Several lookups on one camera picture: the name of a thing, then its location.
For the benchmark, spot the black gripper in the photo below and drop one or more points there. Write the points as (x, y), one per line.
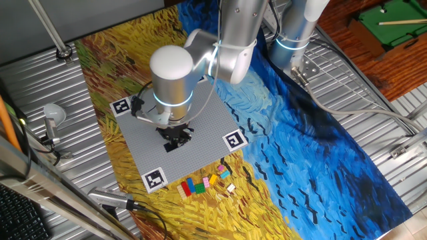
(173, 131)

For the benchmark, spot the black Lego plate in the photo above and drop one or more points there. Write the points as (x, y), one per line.
(171, 147)

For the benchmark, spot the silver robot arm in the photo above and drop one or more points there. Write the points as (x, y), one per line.
(173, 83)

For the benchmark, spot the grey Lego baseplate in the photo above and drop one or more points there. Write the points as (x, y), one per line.
(207, 133)

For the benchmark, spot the blue Lego brick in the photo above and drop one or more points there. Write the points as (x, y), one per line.
(191, 185)

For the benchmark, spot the red Lego brick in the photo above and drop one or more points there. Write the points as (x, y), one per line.
(185, 189)

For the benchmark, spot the long pink Lego brick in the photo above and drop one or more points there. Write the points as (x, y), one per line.
(206, 182)

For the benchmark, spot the small pink Lego brick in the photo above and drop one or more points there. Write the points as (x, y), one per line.
(221, 168)

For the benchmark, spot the tan Lego brick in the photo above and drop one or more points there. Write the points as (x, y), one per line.
(181, 192)

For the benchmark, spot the yellow Lego brick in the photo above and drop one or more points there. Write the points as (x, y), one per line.
(213, 179)

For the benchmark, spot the green Lego brick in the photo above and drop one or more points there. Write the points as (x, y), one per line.
(199, 188)

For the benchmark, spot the cyan Lego brick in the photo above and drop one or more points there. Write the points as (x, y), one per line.
(225, 174)

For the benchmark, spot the white Lego brick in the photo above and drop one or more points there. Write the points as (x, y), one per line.
(231, 188)

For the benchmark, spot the black white fiducial marker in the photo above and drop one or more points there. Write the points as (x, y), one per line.
(120, 106)
(203, 79)
(154, 179)
(235, 140)

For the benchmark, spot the white dome lamp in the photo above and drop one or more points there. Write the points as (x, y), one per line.
(55, 113)

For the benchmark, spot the painted print tablecloth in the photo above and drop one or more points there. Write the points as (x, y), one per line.
(300, 150)

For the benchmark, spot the silver robot mounting plate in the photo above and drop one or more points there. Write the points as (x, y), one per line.
(308, 68)

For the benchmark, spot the silver pole with base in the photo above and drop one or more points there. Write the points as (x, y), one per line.
(50, 28)

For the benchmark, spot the orange tube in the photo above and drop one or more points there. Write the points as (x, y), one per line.
(6, 125)

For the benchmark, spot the black keyboard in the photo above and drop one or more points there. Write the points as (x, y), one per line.
(16, 220)

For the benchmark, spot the aluminium strut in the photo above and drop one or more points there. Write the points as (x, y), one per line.
(400, 150)

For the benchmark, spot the green mini pool table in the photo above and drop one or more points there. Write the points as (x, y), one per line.
(393, 30)

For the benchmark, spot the wooden cue stick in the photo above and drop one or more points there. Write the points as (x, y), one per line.
(403, 22)

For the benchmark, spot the silver camera bracket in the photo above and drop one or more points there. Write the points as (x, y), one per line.
(150, 118)

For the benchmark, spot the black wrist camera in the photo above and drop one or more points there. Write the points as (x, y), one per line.
(136, 106)

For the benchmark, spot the silver bar camera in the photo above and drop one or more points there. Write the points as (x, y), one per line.
(110, 197)

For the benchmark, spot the aluminium frame rail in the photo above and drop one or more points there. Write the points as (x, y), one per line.
(50, 190)

